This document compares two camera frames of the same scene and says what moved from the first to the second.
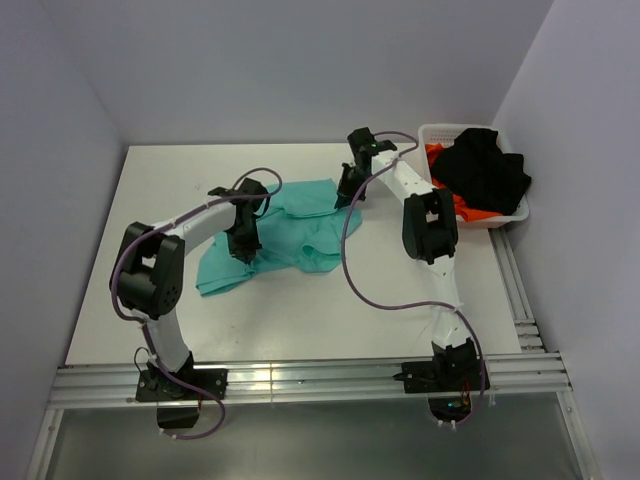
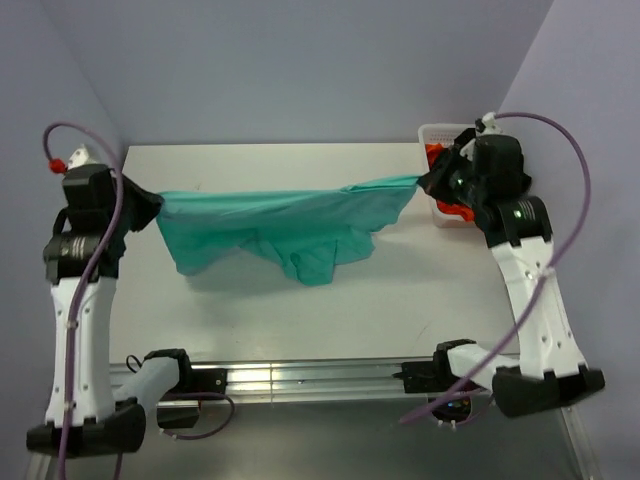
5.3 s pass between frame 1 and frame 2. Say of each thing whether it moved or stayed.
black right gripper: moved
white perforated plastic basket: stayed
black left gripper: moved
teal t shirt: moved
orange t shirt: stayed
